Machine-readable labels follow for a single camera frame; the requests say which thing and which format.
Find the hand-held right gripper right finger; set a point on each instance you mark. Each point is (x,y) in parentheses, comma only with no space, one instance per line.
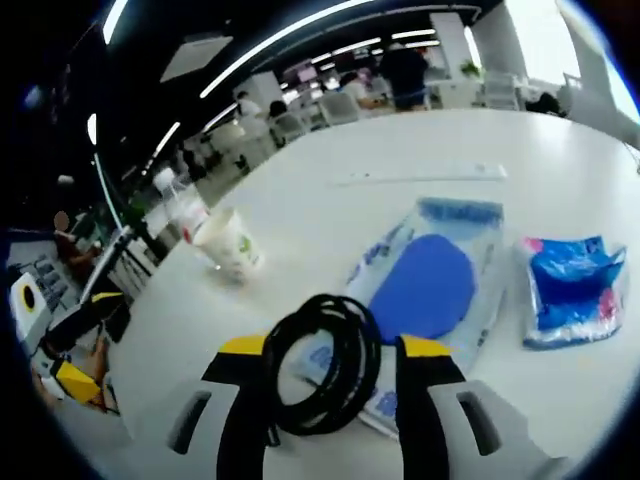
(425,400)

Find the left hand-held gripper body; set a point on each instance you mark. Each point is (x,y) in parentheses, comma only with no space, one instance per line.
(30,310)

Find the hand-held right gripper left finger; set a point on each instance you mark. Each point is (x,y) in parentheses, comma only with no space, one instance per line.
(235,400)

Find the blue mouse pad package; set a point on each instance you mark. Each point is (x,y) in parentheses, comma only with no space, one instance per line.
(425,280)

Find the clear plastic bottle red label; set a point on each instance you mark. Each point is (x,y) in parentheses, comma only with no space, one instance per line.
(180,210)

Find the paper cup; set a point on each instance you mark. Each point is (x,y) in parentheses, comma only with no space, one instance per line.
(232,247)

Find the blue tissue packet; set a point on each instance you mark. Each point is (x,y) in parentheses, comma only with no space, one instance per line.
(570,290)

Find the green potted plant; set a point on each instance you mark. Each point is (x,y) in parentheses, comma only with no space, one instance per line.
(472,70)

